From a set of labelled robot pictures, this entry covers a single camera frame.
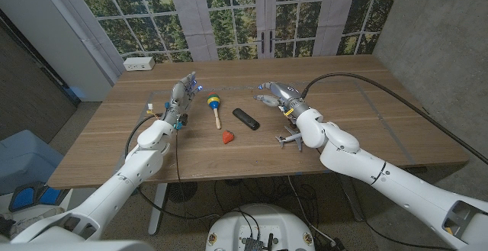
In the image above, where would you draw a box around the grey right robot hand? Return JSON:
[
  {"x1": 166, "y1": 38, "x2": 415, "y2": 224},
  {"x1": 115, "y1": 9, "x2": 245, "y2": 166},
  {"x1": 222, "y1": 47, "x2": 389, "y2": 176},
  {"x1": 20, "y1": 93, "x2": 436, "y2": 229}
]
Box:
[{"x1": 253, "y1": 82, "x2": 310, "y2": 121}]

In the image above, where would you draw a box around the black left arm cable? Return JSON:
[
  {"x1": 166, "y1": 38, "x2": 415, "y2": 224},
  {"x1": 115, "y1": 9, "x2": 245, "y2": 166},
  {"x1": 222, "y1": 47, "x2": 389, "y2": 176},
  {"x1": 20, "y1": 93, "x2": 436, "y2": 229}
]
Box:
[{"x1": 124, "y1": 113, "x2": 220, "y2": 221}]

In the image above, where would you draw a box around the black floor cable tangle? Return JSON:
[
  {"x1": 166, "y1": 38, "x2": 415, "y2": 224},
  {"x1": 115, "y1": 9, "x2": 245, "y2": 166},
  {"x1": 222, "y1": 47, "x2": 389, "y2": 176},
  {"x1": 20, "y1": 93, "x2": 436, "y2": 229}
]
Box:
[{"x1": 213, "y1": 174, "x2": 344, "y2": 251}]

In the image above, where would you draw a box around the black tv remote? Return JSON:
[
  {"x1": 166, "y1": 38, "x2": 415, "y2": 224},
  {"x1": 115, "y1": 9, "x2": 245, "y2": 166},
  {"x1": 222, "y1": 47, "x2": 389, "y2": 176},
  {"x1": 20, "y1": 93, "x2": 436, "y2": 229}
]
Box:
[{"x1": 232, "y1": 108, "x2": 261, "y2": 131}]

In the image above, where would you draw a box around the grey table leg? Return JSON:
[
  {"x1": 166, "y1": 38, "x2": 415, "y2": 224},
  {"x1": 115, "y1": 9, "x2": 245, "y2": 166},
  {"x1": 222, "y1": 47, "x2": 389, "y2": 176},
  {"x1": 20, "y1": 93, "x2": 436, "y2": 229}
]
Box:
[{"x1": 337, "y1": 172, "x2": 365, "y2": 222}]

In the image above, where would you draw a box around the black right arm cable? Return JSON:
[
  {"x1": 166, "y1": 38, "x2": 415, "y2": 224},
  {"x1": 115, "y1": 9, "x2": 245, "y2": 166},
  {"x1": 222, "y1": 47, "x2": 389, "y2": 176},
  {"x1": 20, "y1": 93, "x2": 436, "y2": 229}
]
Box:
[{"x1": 300, "y1": 72, "x2": 488, "y2": 166}]

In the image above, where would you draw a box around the white table leg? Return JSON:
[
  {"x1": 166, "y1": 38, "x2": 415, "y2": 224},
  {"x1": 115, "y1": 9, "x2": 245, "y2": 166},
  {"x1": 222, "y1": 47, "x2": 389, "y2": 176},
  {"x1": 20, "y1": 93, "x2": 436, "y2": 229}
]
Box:
[{"x1": 147, "y1": 182, "x2": 169, "y2": 237}]

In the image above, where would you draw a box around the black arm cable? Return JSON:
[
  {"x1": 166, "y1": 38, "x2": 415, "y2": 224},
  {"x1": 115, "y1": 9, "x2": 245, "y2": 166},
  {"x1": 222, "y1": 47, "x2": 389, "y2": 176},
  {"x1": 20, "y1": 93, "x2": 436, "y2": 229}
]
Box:
[
  {"x1": 300, "y1": 72, "x2": 488, "y2": 166},
  {"x1": 124, "y1": 113, "x2": 220, "y2": 221}
]

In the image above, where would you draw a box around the printed window backdrop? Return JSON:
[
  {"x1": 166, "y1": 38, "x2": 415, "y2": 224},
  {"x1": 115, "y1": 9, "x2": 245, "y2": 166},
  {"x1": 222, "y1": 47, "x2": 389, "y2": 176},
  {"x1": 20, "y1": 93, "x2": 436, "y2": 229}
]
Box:
[{"x1": 36, "y1": 0, "x2": 405, "y2": 63}]

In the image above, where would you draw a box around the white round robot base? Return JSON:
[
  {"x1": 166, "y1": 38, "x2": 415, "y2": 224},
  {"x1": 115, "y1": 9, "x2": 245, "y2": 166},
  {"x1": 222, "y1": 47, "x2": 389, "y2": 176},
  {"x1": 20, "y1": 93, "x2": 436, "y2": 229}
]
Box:
[{"x1": 204, "y1": 203, "x2": 314, "y2": 251}]

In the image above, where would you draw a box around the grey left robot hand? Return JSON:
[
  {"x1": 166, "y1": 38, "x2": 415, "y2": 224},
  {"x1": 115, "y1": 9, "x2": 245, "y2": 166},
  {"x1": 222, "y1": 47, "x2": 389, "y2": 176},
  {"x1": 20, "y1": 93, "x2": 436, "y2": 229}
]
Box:
[{"x1": 162, "y1": 71, "x2": 203, "y2": 131}]

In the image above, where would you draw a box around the white power outlet box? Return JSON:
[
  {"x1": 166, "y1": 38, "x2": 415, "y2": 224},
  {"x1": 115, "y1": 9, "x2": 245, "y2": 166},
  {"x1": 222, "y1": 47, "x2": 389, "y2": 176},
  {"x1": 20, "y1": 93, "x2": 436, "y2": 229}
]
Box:
[{"x1": 123, "y1": 56, "x2": 156, "y2": 72}]

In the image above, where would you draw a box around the white sneaker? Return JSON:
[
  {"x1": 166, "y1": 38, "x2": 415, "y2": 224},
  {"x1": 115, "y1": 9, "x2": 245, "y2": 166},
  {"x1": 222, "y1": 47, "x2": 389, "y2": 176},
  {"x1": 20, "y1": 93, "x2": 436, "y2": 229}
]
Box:
[{"x1": 9, "y1": 206, "x2": 66, "y2": 240}]

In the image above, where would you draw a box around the colourful striped wooden maraca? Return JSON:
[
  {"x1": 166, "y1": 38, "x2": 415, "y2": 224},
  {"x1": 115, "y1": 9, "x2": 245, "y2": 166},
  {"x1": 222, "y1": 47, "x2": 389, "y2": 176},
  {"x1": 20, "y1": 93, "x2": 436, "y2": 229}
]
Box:
[{"x1": 207, "y1": 92, "x2": 223, "y2": 130}]

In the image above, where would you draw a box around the white toy airplane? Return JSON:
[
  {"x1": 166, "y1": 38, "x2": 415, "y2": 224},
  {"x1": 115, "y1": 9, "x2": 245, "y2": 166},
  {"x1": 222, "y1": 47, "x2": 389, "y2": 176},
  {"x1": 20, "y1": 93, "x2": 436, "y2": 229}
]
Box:
[{"x1": 274, "y1": 125, "x2": 304, "y2": 152}]

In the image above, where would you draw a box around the black round floor fan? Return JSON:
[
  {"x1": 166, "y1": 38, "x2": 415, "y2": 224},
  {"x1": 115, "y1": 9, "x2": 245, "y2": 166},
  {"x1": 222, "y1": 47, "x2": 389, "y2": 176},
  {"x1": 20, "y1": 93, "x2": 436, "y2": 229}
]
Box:
[{"x1": 166, "y1": 181, "x2": 198, "y2": 204}]

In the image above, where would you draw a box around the blue and black foot pedal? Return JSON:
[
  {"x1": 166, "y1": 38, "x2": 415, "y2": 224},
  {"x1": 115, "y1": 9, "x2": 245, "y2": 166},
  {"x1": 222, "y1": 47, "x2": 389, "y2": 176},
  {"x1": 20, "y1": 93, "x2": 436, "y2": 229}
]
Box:
[{"x1": 8, "y1": 181, "x2": 69, "y2": 213}]

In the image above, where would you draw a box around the blue-grey upholstered seat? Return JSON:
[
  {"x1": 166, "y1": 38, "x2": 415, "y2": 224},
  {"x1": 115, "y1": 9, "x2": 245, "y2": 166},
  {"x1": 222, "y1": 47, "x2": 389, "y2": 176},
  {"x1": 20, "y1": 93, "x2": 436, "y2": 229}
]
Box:
[{"x1": 0, "y1": 129, "x2": 65, "y2": 197}]

